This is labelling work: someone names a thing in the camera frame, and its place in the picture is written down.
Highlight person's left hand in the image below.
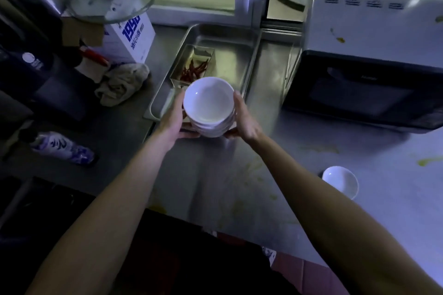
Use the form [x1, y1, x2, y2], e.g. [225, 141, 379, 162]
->
[154, 90, 201, 152]

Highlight person's right hand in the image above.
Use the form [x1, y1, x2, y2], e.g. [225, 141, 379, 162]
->
[224, 91, 266, 145]

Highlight stack of white bowls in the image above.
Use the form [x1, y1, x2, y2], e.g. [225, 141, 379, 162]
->
[183, 77, 237, 138]

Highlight person's right forearm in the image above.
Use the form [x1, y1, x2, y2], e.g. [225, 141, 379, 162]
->
[247, 133, 443, 295]

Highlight person's left forearm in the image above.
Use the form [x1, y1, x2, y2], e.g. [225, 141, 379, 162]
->
[26, 132, 174, 295]

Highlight dried red chillies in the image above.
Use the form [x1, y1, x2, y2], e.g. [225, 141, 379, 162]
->
[180, 58, 210, 84]

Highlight small steel tray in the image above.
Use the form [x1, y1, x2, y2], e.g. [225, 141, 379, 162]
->
[170, 43, 216, 89]

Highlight large steel tray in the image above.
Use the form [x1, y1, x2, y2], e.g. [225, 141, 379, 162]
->
[143, 22, 262, 122]

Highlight crumpled beige cloth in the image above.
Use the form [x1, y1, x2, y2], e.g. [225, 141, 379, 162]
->
[94, 62, 150, 107]

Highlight white blue carton box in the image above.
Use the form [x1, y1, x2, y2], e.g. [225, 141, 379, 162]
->
[100, 11, 156, 65]

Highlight small white bowl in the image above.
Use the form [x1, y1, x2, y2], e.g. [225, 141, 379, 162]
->
[322, 166, 359, 201]

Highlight white purple bottle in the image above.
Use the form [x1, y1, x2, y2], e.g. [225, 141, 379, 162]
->
[19, 127, 97, 167]

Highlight brown cardboard piece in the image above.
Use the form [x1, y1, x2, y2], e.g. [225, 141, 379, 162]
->
[61, 16, 105, 47]

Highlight white microwave oven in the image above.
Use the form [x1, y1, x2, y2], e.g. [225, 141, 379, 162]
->
[281, 0, 443, 133]

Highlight black appliance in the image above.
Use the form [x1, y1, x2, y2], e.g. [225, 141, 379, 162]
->
[0, 11, 101, 126]

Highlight red handled tool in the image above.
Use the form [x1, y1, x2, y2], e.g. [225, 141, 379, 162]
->
[80, 46, 111, 67]

